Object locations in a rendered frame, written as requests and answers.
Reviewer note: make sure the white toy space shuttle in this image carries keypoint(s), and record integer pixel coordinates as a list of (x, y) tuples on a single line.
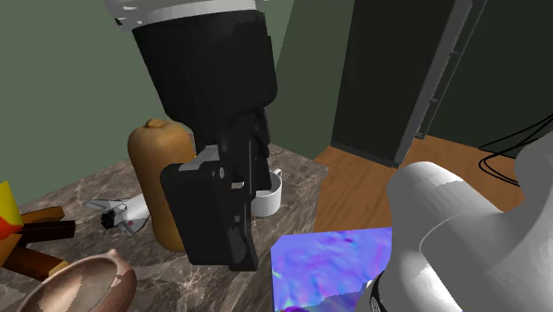
[(136, 208)]

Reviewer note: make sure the tan butternut squash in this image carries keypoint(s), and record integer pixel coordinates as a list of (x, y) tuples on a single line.
[(151, 173)]

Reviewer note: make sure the brown ceramic bowl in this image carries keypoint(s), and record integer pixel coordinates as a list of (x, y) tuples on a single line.
[(86, 281)]

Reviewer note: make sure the purple patterned robot stand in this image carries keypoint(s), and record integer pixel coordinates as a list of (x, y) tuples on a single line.
[(319, 268)]

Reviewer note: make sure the yellow and brown wooden toy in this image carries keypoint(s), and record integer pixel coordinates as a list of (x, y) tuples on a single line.
[(8, 207)]

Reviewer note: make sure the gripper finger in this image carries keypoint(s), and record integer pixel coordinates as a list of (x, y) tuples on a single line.
[(203, 216)]

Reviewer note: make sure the white mug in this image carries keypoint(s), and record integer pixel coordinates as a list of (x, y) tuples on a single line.
[(268, 203)]

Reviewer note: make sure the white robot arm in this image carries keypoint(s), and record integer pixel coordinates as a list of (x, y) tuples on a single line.
[(453, 242)]

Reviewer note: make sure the dark door with grey frame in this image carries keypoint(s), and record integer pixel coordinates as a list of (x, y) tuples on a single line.
[(376, 65)]

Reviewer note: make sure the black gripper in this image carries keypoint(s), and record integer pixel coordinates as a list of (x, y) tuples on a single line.
[(207, 69)]

